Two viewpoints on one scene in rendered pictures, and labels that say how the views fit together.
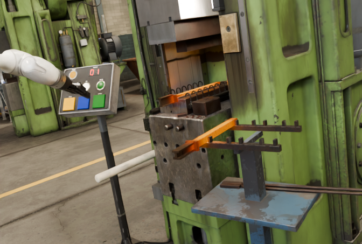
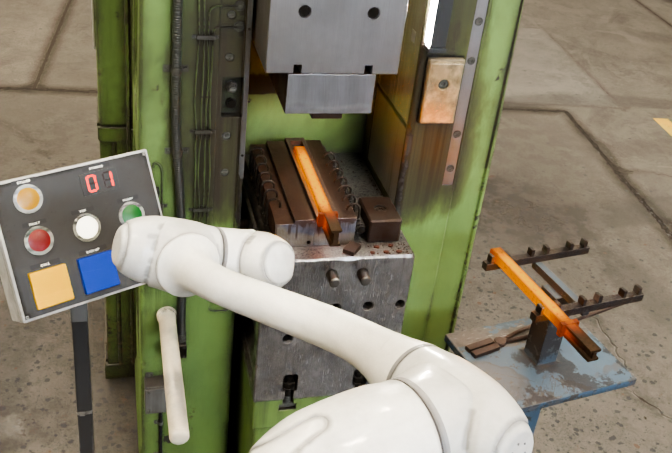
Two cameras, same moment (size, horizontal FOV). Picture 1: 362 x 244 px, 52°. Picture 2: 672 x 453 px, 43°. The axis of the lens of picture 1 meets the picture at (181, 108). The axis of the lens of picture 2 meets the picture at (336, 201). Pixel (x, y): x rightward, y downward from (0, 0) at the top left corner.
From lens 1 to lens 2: 204 cm
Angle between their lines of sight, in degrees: 61
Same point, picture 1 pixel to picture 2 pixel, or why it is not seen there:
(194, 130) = (390, 274)
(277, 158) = (460, 275)
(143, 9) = (290, 38)
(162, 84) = (221, 175)
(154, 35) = (309, 95)
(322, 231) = not seen: hidden behind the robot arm
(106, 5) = not seen: outside the picture
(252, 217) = (589, 388)
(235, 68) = (428, 146)
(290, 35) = not seen: hidden behind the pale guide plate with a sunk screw
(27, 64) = (285, 266)
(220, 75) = (261, 121)
